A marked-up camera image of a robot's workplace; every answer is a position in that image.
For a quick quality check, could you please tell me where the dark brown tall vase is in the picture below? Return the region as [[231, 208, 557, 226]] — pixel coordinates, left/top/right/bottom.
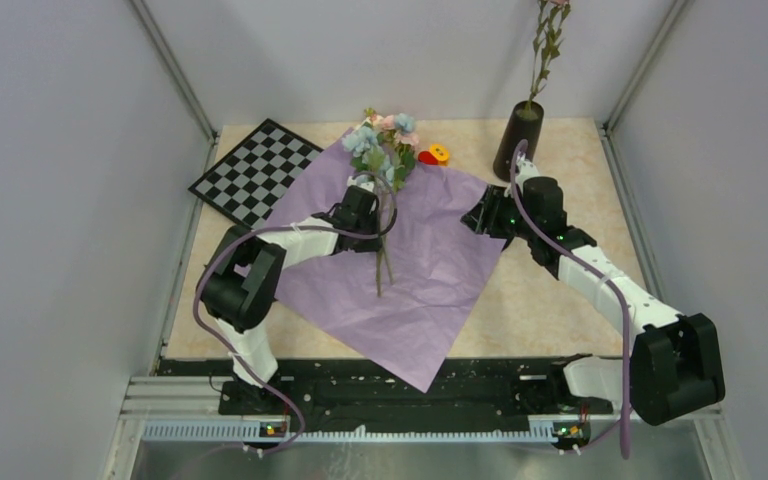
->
[[492, 101, 545, 182]]

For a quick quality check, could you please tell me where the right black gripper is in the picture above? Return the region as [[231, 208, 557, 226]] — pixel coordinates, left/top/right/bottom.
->
[[461, 185, 538, 242]]

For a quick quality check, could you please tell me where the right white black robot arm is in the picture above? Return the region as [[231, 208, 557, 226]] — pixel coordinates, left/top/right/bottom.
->
[[461, 176, 726, 426]]

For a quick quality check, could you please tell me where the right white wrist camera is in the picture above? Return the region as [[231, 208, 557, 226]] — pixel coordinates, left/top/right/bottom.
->
[[511, 156, 541, 190]]

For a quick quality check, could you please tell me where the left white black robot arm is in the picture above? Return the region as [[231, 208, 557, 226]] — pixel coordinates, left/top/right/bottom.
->
[[193, 185, 397, 414]]

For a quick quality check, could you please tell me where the red toy block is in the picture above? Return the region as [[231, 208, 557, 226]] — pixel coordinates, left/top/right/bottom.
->
[[417, 151, 438, 165]]

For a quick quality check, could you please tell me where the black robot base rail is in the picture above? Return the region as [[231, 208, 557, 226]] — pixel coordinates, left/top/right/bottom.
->
[[157, 357, 615, 434]]

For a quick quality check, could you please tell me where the cream rose flower stem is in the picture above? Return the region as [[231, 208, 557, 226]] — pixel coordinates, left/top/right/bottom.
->
[[360, 107, 384, 131]]

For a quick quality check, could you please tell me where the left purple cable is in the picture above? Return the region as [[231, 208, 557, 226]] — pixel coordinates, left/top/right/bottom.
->
[[191, 172, 399, 456]]

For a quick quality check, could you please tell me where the pink and purple wrapping paper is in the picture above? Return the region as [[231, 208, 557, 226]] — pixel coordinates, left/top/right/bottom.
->
[[276, 164, 504, 392]]

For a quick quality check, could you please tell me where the black and white checkerboard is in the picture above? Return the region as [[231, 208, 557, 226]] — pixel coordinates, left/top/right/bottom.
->
[[188, 119, 322, 230]]

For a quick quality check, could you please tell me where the pink rose flower stem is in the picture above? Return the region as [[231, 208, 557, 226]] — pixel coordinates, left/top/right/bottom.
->
[[380, 112, 420, 286]]

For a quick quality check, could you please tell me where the blue hydrangea flower stem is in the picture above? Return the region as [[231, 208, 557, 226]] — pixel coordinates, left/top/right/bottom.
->
[[342, 125, 400, 298]]

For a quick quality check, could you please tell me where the white slotted cable duct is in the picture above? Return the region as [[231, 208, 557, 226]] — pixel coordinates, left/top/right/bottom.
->
[[142, 420, 584, 445]]

